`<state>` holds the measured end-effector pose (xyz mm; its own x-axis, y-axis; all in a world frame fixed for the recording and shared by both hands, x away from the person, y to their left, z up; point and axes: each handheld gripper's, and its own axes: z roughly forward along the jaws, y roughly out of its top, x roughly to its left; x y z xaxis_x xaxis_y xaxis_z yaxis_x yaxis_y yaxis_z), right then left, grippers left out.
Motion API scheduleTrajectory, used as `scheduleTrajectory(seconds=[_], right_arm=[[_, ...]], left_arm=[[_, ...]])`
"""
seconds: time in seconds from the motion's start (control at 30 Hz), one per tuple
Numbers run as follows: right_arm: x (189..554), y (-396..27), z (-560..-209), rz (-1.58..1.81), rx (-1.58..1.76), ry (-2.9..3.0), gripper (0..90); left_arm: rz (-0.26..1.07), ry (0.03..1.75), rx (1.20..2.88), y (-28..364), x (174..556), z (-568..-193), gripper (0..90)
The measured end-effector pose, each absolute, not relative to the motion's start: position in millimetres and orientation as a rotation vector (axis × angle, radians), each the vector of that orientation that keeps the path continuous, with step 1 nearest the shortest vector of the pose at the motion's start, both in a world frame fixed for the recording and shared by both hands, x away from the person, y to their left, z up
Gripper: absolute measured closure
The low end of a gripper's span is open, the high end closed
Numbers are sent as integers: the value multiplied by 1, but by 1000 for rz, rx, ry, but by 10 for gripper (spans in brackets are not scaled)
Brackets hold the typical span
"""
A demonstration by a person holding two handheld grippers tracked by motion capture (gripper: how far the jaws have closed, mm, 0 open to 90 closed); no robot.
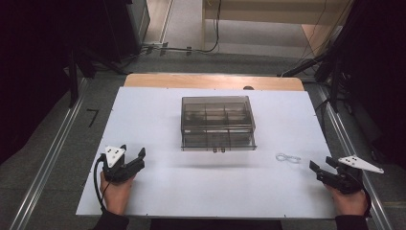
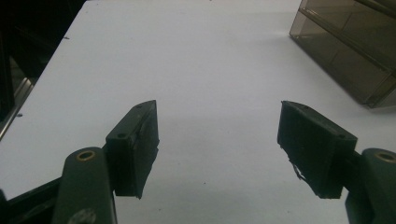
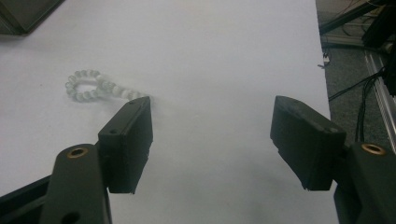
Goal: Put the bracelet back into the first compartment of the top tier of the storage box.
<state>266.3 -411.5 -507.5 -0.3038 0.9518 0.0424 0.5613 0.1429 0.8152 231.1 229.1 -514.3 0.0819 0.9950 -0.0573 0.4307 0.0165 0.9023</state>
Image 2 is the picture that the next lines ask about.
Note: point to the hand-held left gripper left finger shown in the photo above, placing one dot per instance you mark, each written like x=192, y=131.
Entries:
x=134, y=149

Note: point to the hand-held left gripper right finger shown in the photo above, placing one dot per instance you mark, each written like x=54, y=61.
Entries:
x=314, y=146

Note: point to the smoky transparent plastic drawer box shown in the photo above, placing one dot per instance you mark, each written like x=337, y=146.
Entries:
x=351, y=40

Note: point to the metal stand rail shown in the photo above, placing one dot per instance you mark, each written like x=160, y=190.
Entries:
x=14, y=102

